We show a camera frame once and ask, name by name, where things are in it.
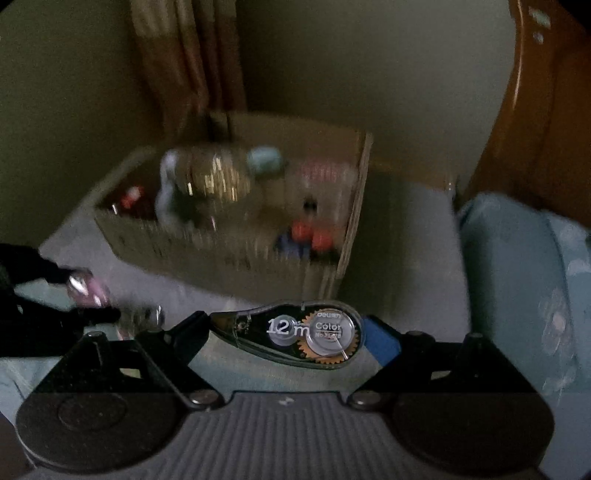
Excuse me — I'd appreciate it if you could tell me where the jar with gold capsules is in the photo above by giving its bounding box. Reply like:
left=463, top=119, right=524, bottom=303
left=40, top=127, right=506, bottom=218
left=160, top=144, right=253, bottom=203

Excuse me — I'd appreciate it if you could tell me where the blue floral pillow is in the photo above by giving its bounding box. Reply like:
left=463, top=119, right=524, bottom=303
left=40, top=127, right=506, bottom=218
left=454, top=192, right=591, bottom=462

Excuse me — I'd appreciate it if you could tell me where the brown wooden headboard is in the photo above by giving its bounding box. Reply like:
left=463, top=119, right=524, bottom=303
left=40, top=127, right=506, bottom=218
left=462, top=1, right=590, bottom=226

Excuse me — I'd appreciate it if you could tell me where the light blue patterned blanket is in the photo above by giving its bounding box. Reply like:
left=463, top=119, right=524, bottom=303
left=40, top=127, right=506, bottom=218
left=0, top=170, right=472, bottom=416

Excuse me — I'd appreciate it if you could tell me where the black correction tape dispenser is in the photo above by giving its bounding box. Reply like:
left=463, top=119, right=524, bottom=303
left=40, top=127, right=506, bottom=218
left=208, top=301, right=365, bottom=370

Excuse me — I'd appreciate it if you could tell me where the brown cardboard box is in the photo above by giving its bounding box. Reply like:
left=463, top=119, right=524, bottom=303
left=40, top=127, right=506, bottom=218
left=94, top=113, right=373, bottom=302

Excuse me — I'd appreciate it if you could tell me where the brown patterned curtain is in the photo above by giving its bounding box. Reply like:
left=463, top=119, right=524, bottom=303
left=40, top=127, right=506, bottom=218
left=129, top=0, right=246, bottom=138

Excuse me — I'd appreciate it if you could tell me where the clear round bottle blue lid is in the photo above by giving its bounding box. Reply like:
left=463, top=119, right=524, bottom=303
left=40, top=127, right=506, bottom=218
left=246, top=146, right=283, bottom=175

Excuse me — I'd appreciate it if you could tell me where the clear jar with red label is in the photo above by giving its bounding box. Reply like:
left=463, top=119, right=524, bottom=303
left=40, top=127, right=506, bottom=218
left=284, top=159, right=358, bottom=225

